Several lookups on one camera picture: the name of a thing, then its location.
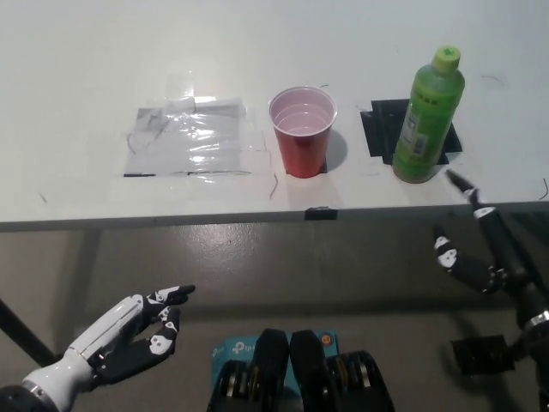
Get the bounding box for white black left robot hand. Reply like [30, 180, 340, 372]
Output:
[63, 284, 197, 392]

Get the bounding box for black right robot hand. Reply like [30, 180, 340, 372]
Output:
[431, 169, 549, 328]

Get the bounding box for green plastic drink bottle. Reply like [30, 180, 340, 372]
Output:
[392, 44, 467, 185]

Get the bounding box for red plastic cup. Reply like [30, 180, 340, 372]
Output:
[268, 85, 339, 177]

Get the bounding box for black slanted table leg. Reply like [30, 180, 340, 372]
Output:
[0, 297, 59, 366]

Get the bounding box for teal tp-link cardboard box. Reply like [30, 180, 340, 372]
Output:
[209, 329, 342, 401]

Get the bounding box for black tape square marker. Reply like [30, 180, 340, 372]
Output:
[359, 98, 463, 167]

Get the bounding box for grey sheet under clear tape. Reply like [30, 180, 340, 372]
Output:
[122, 96, 269, 178]

